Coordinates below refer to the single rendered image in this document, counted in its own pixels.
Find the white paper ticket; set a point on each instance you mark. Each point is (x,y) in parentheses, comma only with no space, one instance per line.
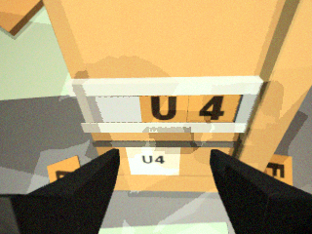
(153,160)

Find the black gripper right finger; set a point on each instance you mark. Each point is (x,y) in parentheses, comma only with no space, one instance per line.
(258,203)

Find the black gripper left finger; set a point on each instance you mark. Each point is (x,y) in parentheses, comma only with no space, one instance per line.
(75,203)

